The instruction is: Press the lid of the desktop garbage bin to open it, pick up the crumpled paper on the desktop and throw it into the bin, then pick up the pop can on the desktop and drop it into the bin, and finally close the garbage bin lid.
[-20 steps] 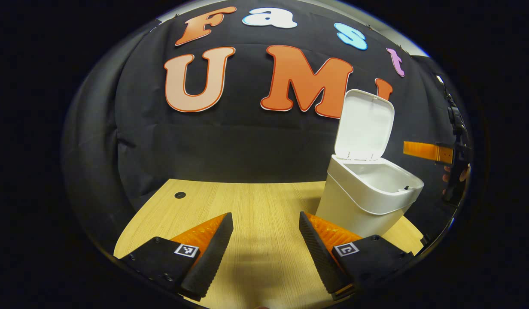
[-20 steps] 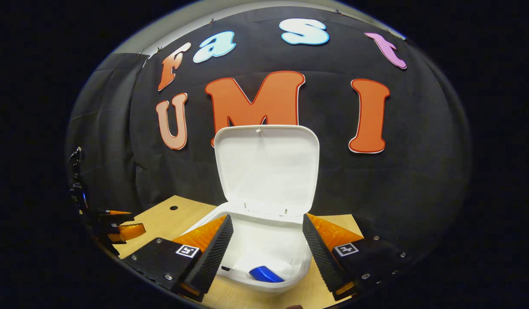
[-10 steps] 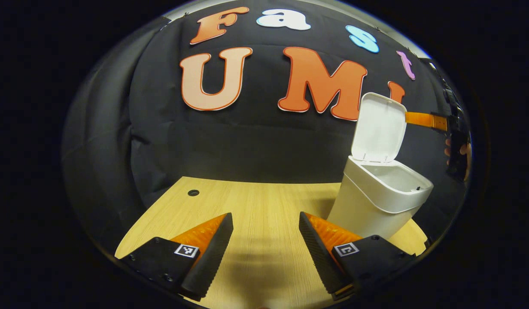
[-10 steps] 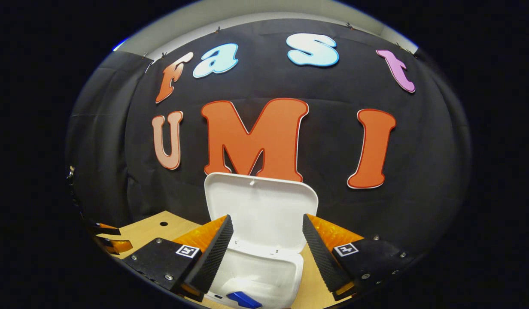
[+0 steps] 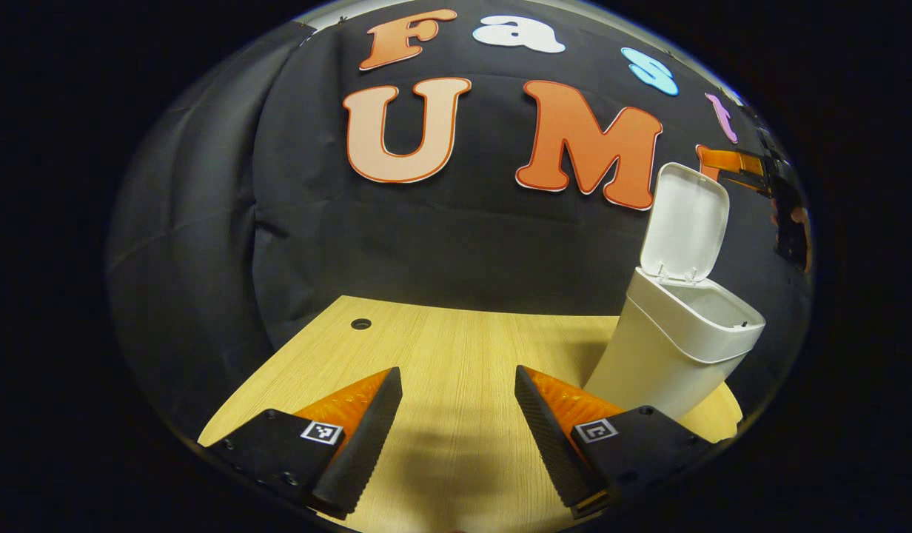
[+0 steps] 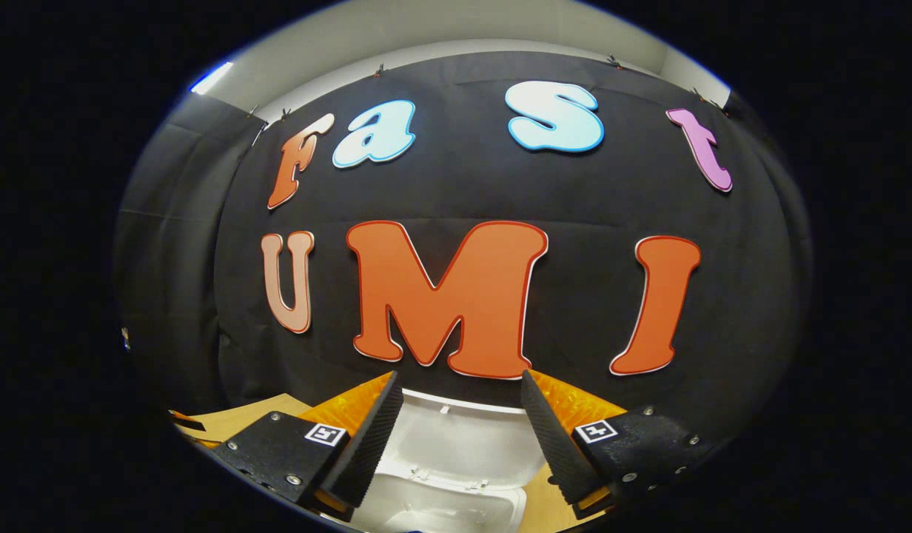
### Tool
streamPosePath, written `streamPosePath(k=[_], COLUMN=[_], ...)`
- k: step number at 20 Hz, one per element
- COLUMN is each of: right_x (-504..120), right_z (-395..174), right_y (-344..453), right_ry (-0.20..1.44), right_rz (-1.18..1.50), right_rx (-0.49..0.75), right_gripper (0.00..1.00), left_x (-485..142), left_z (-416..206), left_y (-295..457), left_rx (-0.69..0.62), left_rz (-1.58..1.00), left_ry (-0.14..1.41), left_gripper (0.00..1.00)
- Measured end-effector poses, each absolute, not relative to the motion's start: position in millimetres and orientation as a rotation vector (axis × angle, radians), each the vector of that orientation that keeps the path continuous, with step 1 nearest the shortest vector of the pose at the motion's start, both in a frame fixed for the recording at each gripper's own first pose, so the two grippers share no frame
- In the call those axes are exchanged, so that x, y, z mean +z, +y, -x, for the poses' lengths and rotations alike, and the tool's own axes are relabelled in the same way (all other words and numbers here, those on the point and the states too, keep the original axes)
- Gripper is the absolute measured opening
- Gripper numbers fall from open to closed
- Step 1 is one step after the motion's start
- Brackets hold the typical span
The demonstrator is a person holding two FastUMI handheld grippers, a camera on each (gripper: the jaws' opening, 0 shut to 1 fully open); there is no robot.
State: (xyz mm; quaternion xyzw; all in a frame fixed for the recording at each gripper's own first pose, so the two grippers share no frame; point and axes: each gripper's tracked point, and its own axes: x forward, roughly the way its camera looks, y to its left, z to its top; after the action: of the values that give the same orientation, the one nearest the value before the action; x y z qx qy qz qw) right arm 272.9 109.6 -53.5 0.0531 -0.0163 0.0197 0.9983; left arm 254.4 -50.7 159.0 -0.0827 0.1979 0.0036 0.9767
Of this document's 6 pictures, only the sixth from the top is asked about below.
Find white desktop garbage bin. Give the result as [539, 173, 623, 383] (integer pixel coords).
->
[343, 389, 551, 533]

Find ceiling light strip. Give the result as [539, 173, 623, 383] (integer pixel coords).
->
[190, 61, 235, 95]

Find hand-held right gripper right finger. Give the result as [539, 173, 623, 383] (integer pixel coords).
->
[519, 369, 717, 520]

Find black backdrop cloth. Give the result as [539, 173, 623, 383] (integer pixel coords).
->
[114, 50, 814, 445]

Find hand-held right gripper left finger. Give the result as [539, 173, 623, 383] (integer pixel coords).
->
[212, 370, 406, 520]

